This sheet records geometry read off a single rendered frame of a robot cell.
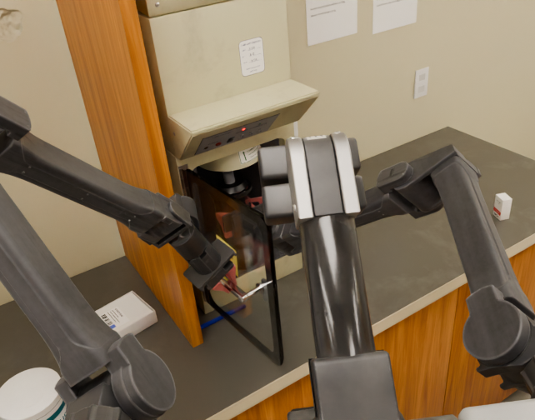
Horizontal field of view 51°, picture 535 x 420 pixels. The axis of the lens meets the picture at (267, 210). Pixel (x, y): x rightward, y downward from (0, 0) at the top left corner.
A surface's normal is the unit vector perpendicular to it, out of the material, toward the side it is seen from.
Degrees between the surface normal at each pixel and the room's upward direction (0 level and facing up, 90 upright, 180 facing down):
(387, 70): 90
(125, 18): 90
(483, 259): 41
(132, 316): 0
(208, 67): 90
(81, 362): 69
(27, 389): 0
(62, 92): 90
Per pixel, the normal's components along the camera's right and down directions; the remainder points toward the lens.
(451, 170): -0.70, -0.40
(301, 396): 0.54, 0.41
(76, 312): 0.78, -0.54
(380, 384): 0.00, -0.24
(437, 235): -0.08, -0.84
